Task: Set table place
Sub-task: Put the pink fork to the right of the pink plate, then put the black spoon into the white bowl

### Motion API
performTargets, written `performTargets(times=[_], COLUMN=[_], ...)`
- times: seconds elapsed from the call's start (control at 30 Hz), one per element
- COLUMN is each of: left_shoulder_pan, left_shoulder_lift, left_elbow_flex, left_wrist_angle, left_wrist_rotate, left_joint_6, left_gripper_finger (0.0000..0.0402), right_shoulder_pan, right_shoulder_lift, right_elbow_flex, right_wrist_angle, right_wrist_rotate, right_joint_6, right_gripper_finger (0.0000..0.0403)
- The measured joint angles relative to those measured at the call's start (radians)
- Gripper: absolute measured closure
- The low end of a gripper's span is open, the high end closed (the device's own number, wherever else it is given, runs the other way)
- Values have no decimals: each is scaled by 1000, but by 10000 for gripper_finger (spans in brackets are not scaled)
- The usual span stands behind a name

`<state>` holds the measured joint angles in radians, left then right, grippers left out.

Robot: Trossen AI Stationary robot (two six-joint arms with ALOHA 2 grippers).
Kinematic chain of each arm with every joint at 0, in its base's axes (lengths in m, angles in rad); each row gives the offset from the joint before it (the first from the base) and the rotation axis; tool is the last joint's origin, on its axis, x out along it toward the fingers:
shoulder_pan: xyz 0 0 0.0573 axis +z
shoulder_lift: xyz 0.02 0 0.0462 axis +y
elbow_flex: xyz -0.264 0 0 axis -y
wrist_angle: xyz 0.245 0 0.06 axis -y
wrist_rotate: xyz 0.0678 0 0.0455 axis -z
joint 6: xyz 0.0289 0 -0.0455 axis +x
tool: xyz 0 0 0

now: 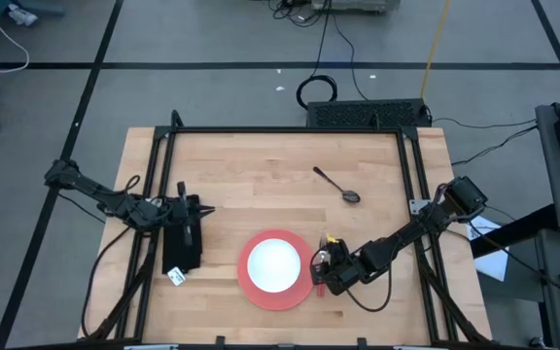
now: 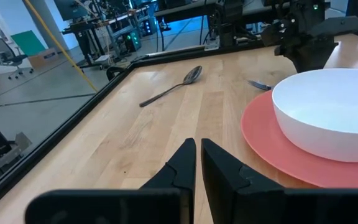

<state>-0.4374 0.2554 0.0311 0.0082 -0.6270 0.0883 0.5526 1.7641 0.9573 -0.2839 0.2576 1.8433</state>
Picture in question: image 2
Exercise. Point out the green board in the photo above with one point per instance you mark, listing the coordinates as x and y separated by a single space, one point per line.
28 42

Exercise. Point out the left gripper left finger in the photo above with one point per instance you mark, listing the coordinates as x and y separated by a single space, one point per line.
182 168

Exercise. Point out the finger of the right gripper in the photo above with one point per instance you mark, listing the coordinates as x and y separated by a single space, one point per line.
317 60
301 62

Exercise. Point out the dark metal spoon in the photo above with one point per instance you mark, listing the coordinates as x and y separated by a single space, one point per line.
193 75

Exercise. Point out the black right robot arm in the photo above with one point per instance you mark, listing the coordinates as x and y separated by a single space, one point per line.
303 12

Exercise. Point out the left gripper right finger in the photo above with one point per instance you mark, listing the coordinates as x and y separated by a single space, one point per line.
225 174

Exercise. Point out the white bowl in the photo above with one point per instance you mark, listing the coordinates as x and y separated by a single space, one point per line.
322 130

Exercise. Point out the cardboard box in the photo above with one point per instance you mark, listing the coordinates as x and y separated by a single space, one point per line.
42 57

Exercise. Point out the black workbench with equipment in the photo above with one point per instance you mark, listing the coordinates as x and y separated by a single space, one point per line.
82 34

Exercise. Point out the grey office chair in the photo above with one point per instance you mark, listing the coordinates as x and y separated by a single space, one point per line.
6 56

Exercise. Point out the red round plate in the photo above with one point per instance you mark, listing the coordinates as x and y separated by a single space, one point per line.
266 140

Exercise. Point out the computer tower with green light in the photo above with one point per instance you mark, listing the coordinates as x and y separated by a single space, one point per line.
133 40

